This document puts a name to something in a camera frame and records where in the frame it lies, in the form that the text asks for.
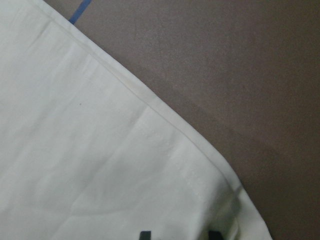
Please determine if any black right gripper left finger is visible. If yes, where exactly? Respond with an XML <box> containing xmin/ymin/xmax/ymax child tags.
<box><xmin>139</xmin><ymin>231</ymin><xmax>152</xmax><ymax>240</ymax></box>

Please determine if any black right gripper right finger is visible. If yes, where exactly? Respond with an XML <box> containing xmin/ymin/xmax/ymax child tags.
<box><xmin>208</xmin><ymin>230</ymin><xmax>224</xmax><ymax>240</ymax></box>

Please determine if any cream cat print t-shirt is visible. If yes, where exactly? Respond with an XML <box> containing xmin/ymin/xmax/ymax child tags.
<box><xmin>0</xmin><ymin>0</ymin><xmax>271</xmax><ymax>240</ymax></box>

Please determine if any brown paper table cover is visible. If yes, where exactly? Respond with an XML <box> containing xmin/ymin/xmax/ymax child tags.
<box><xmin>43</xmin><ymin>0</ymin><xmax>320</xmax><ymax>240</ymax></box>

